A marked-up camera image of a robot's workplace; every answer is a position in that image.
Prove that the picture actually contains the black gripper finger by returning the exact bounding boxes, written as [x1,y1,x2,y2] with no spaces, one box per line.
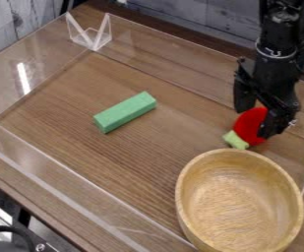
[233,78,257,113]
[257,107,296,139]

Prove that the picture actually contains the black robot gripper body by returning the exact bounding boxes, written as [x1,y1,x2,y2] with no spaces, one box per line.
[235,42,304,114]

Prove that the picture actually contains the red plush strawberry toy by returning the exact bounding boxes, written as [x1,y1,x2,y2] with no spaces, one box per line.
[223,107,267,150]

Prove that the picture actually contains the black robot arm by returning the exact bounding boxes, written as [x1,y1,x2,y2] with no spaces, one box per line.
[233,0,304,139]

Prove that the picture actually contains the wooden bowl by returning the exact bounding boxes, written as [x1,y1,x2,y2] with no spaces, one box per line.
[176,149,304,252]

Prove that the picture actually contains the green foam block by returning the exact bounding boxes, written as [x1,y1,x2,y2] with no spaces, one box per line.
[94,92,157,134]

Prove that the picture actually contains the black device with knob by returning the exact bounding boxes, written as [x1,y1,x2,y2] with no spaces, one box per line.
[0,226,58,252]

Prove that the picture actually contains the clear acrylic enclosure wall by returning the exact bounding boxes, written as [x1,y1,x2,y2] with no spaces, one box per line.
[0,12,304,252]

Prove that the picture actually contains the black cable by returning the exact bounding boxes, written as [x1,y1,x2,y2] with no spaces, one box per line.
[0,224,35,252]

